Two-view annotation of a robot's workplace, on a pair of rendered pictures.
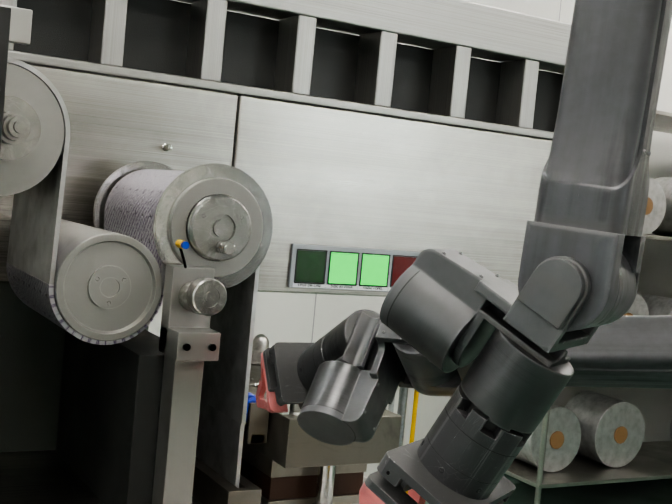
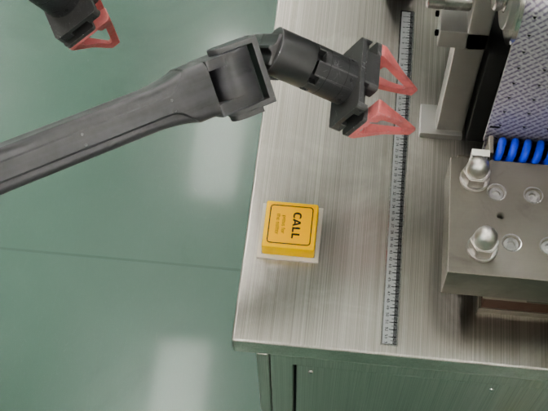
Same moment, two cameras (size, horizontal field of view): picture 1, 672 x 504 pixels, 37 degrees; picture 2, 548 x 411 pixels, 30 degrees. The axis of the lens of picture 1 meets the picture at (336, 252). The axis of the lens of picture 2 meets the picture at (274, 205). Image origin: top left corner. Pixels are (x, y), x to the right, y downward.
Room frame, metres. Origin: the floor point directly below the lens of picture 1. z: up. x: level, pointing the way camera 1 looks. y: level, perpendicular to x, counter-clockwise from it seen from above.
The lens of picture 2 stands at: (1.40, -0.63, 2.12)
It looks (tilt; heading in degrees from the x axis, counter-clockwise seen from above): 61 degrees down; 127
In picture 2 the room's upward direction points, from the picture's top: 2 degrees counter-clockwise
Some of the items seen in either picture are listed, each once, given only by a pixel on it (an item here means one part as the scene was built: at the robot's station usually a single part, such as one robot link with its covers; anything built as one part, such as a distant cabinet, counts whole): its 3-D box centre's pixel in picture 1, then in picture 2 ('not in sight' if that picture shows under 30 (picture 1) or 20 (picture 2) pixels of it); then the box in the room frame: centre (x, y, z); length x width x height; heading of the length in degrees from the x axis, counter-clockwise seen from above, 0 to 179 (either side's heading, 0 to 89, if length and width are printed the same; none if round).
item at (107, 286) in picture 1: (80, 274); not in sight; (1.21, 0.31, 1.17); 0.26 x 0.12 x 0.12; 29
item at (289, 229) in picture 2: not in sight; (290, 228); (1.03, -0.11, 0.91); 0.07 x 0.07 x 0.02; 29
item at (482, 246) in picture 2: not in sight; (484, 240); (1.27, -0.05, 1.05); 0.04 x 0.04 x 0.04
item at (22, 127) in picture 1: (14, 127); not in sight; (0.96, 0.32, 1.33); 0.06 x 0.03 x 0.03; 29
